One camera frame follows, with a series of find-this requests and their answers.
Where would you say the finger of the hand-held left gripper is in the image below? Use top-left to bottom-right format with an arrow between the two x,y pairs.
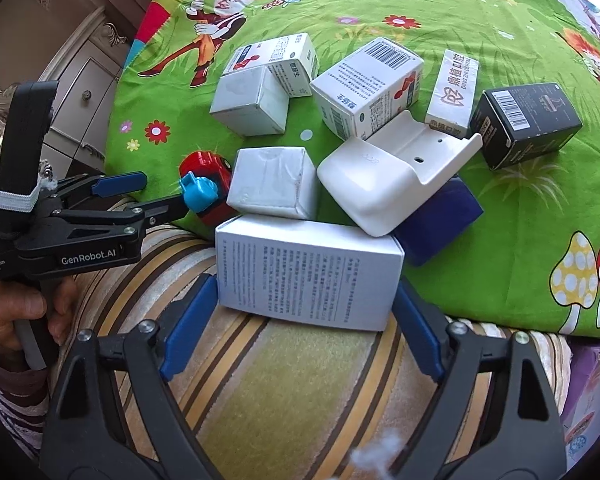
127,189 -> 195,233
60,171 -> 148,208

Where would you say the white box with text lines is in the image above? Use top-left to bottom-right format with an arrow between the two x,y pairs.
215,214 -> 406,332

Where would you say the red toy car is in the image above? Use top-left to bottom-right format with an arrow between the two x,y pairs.
179,150 -> 234,226

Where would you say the narrow white logo box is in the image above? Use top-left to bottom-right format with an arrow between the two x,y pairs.
425,49 -> 481,139

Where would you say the plain white box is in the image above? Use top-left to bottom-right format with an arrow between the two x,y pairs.
226,146 -> 322,221
210,66 -> 291,136

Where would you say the striped plush cushion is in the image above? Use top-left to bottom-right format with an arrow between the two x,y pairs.
67,195 -> 581,480

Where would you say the person's left hand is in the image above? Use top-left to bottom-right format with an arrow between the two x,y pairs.
0,279 -> 78,361

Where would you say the black box with barcode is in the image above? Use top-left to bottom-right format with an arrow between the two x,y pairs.
467,82 -> 583,171

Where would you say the person's left forearm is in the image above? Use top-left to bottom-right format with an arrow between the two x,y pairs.
0,350 -> 56,451

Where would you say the cream carved dresser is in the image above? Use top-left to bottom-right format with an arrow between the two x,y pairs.
30,5 -> 133,176

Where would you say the white fluff tuft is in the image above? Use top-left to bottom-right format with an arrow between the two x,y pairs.
349,434 -> 406,480

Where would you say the dark blue box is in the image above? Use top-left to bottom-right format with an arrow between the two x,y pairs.
394,174 -> 484,267

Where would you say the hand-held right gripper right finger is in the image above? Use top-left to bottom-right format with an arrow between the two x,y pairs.
390,280 -> 568,480

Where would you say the purple cardboard box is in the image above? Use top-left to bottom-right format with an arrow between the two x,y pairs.
560,337 -> 600,466

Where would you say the white medicine box with barcode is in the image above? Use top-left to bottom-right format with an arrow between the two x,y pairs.
310,36 -> 425,142

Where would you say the white plastic holder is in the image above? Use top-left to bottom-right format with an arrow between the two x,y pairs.
316,110 -> 483,238

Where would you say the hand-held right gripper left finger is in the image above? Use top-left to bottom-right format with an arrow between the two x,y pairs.
40,274 -> 220,480

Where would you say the green printed blanket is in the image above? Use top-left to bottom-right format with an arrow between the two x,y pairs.
102,0 -> 600,338

